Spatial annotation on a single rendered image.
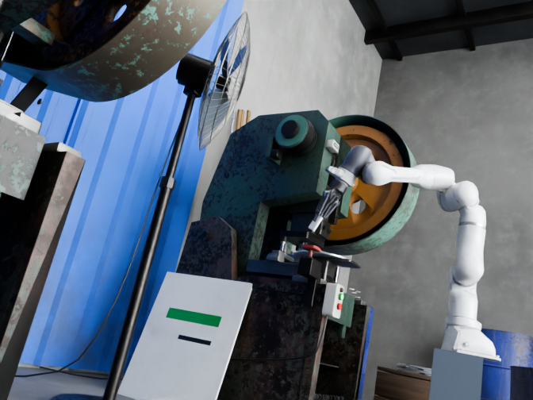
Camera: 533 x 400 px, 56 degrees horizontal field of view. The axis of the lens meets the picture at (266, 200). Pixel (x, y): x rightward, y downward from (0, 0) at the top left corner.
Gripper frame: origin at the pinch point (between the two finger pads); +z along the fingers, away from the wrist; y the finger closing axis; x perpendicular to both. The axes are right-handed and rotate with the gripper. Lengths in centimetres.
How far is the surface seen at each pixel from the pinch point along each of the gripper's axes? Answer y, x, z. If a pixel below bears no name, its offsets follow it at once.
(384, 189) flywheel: 69, 18, -39
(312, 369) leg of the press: 7, -31, 50
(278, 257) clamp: 7.5, 11.6, 21.9
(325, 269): 28.1, -0.7, 15.0
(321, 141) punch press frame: 12.9, 30.4, -36.0
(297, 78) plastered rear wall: 167, 211, -117
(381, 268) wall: 361, 121, -12
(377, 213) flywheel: 66, 11, -25
